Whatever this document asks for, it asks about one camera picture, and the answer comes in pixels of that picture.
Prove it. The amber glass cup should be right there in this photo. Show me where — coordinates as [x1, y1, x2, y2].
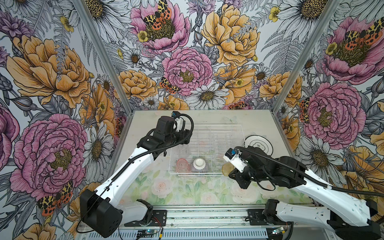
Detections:
[222, 163, 235, 177]

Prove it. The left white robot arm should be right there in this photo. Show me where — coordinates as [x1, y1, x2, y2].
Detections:
[80, 111, 194, 238]

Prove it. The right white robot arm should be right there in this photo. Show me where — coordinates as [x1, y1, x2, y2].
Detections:
[224, 146, 383, 240]

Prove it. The pink glass cup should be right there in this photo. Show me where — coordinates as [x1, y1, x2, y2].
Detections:
[176, 159, 191, 174]

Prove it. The white ribbed bowl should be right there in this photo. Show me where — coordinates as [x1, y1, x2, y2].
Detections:
[191, 158, 209, 173]

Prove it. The green circuit board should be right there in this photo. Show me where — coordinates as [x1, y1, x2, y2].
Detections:
[136, 230, 157, 240]

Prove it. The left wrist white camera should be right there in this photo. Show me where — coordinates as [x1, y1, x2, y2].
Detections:
[172, 111, 185, 133]

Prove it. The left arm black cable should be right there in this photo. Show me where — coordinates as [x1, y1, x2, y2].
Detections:
[76, 112, 195, 234]

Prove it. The white wire dish rack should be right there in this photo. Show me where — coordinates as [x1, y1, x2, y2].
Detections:
[169, 125, 245, 176]

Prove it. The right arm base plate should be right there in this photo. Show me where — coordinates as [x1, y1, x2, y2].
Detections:
[246, 209, 273, 226]

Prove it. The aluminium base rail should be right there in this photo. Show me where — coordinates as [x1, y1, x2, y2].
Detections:
[83, 205, 305, 240]

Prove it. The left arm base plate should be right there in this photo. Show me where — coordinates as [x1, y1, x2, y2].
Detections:
[124, 210, 168, 227]

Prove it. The aluminium corner post left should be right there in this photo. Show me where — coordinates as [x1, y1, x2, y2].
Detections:
[74, 1, 134, 117]

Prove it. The aluminium corner post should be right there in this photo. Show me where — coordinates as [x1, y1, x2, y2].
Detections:
[272, 0, 341, 114]
[74, 1, 134, 117]

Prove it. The aluminium corner post right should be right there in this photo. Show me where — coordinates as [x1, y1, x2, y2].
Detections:
[272, 0, 341, 114]

